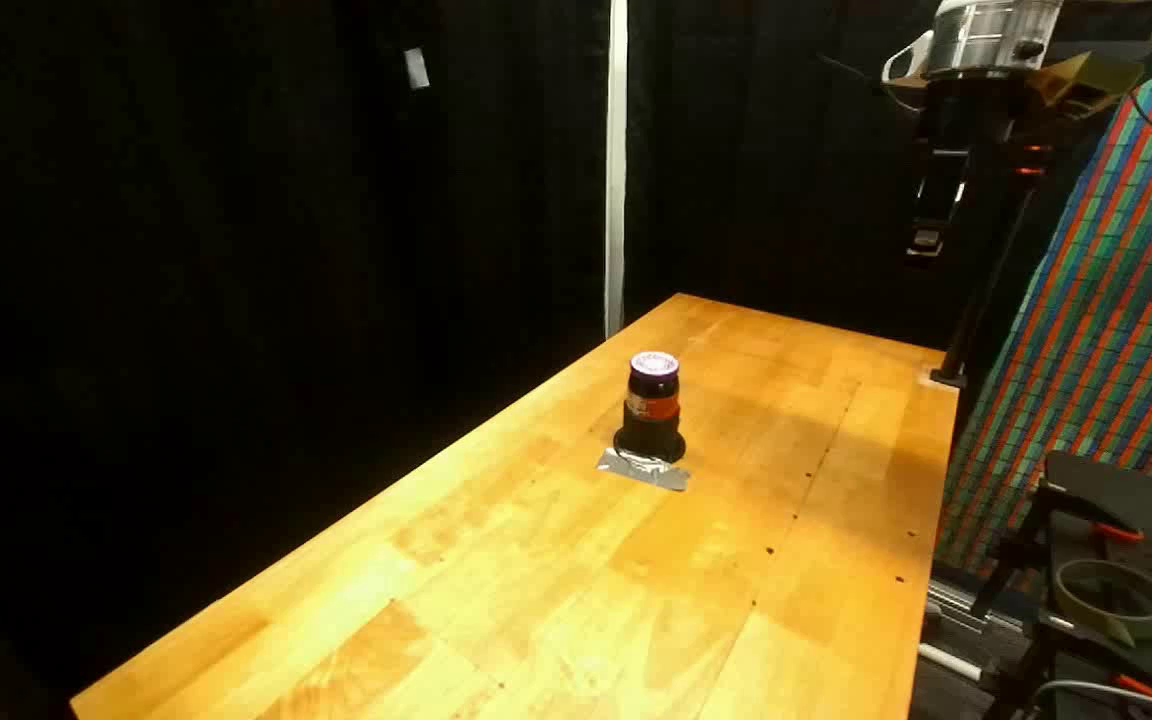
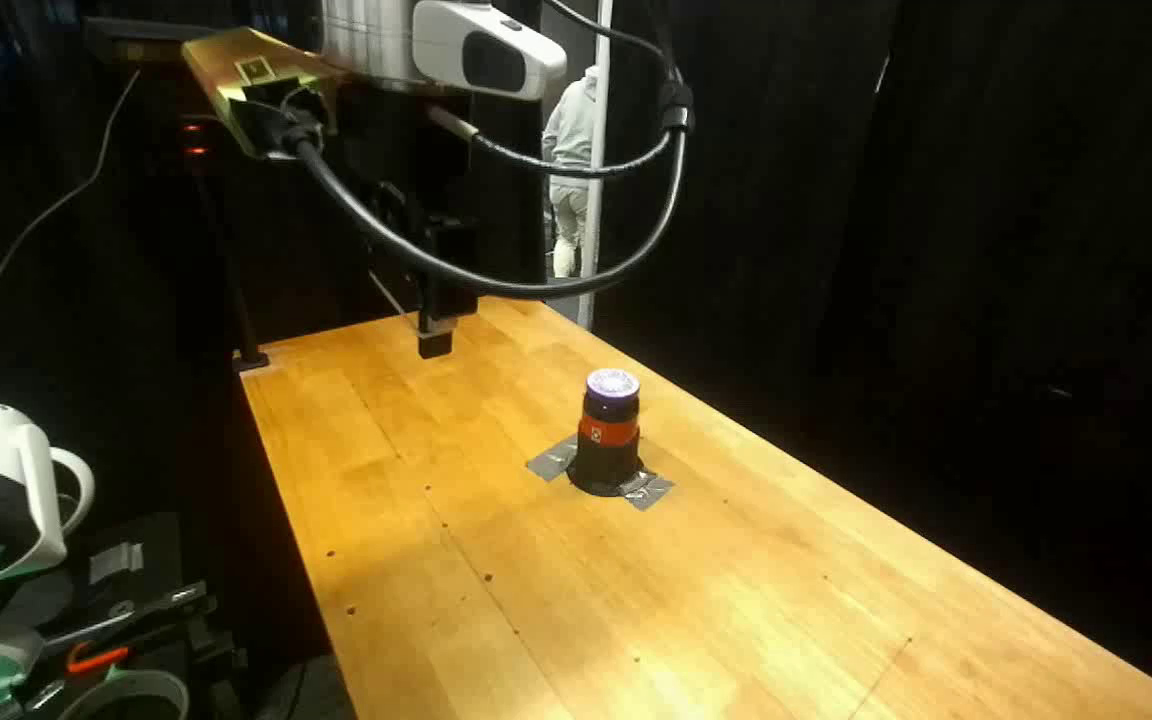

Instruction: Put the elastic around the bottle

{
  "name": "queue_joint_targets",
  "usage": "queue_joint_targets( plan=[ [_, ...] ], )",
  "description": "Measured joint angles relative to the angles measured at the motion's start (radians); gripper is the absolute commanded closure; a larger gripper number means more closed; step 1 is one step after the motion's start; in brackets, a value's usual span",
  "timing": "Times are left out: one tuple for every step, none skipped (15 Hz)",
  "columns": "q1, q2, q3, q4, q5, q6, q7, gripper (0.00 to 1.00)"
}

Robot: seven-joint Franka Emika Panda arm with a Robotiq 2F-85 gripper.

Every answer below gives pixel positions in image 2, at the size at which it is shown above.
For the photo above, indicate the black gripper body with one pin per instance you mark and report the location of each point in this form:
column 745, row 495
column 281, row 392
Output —
column 433, row 254

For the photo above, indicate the dark bottle with purple cap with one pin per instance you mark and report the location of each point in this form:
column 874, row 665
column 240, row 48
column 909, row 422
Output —
column 611, row 443

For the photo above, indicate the person in white clothes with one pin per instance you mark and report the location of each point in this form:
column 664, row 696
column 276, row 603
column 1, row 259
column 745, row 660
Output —
column 571, row 163

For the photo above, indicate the small grey tray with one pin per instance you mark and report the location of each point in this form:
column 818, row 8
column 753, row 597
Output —
column 555, row 460

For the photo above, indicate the white vertical pole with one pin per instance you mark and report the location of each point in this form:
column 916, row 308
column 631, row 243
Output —
column 603, row 163

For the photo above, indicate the tape roll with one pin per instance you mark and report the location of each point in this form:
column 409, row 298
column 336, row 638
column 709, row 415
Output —
column 120, row 692

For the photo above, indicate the black curtain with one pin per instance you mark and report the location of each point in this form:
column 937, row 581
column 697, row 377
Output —
column 950, row 243

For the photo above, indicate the black camera stand pole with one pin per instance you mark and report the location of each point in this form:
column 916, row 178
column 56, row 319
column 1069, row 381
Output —
column 234, row 266

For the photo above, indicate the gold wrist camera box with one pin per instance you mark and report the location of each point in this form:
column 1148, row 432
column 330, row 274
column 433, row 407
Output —
column 247, row 73

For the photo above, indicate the gray square base plate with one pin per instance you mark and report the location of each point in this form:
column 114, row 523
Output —
column 644, row 489

